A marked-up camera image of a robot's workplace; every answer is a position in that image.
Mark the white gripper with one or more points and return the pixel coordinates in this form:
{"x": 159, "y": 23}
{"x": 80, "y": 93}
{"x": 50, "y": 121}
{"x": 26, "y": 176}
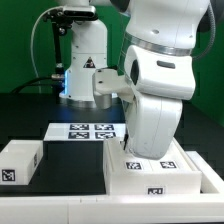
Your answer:
{"x": 152, "y": 89}

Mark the white cabinet body box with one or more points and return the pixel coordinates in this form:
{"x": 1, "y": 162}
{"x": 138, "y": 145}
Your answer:
{"x": 150, "y": 183}

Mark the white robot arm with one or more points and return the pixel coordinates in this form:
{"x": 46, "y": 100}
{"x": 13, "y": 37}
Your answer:
{"x": 161, "y": 26}

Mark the white cabinet top block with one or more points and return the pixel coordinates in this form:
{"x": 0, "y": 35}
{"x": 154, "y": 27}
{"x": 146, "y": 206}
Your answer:
{"x": 19, "y": 161}

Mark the white base marker plate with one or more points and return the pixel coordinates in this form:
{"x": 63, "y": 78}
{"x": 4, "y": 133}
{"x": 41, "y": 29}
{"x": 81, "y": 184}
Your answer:
{"x": 84, "y": 131}

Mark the white L-shaped fence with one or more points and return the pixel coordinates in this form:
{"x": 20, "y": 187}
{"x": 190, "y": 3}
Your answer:
{"x": 207, "y": 207}

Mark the black camera on stand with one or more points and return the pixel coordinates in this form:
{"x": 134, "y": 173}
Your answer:
{"x": 62, "y": 19}

